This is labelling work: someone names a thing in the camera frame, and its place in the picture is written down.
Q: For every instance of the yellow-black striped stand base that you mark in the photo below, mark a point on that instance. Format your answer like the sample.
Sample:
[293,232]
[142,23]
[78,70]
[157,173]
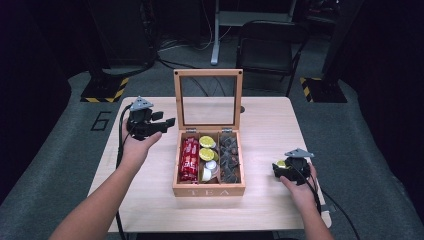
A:
[106,90]
[321,90]

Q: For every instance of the person's left hand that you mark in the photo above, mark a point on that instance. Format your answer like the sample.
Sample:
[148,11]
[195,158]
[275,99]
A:
[135,150]

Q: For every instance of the white desk frame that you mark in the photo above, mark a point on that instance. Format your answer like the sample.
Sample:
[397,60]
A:
[216,36]

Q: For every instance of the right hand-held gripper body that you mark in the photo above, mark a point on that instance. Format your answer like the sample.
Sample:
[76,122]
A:
[297,166]

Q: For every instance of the black folding chair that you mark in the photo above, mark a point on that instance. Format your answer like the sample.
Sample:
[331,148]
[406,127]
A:
[266,50]

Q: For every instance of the red stick packet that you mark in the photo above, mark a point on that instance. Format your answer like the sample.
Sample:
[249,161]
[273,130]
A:
[194,158]
[185,160]

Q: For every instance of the black cabinet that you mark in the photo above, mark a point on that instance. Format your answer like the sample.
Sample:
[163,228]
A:
[123,30]

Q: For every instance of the white capsule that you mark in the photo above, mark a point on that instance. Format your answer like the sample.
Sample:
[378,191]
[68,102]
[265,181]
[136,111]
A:
[211,165]
[206,174]

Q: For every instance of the person's right hand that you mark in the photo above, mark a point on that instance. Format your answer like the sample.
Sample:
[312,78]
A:
[303,193]

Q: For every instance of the pile of dark tea bags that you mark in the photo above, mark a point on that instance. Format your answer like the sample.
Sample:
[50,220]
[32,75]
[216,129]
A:
[229,160]

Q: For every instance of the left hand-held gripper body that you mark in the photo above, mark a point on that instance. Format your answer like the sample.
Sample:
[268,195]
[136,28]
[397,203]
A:
[140,123]

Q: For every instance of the wooden tea box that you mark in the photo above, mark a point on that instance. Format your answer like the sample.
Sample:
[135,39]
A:
[208,190]

